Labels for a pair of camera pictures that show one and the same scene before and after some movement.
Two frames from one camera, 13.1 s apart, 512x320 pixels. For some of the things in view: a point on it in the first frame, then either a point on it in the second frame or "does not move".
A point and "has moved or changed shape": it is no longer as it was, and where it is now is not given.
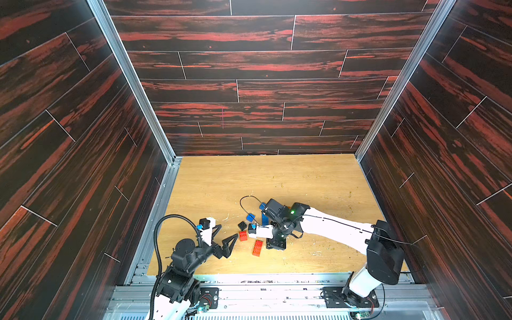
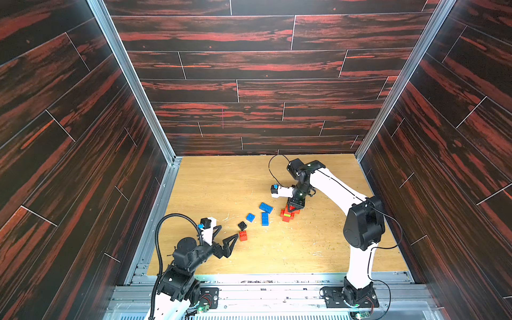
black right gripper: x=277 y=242 -> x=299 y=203
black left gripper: x=223 y=251 does not move
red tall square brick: x=243 y=236 does not move
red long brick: x=257 y=248 has moved or changed shape
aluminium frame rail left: x=152 y=109 does not move
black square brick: x=242 y=225 does not move
